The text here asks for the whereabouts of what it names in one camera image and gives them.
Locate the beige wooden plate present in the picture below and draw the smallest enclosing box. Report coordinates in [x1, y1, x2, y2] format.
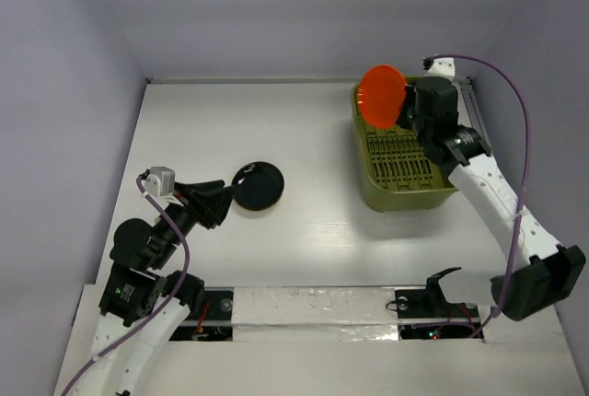
[233, 201, 282, 218]

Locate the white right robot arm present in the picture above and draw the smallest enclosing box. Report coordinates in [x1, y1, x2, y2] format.
[398, 76, 586, 321]

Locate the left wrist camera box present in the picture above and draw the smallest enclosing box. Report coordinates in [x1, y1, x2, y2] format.
[144, 167, 176, 198]

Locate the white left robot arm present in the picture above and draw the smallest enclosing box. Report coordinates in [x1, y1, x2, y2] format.
[61, 167, 236, 395]

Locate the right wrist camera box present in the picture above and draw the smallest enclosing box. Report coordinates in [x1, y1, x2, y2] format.
[422, 57, 456, 82]

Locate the olive green dish rack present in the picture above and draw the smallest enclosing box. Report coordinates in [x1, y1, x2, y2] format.
[351, 86, 457, 213]

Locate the black plate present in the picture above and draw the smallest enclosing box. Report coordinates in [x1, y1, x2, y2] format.
[232, 161, 285, 208]

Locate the orange plastic plate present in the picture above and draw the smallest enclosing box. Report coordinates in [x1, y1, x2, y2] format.
[356, 64, 406, 129]

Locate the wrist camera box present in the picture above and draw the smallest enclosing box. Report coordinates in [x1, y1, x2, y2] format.
[422, 57, 456, 82]
[144, 167, 176, 198]

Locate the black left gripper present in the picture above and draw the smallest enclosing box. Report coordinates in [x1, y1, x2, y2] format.
[151, 178, 238, 265]

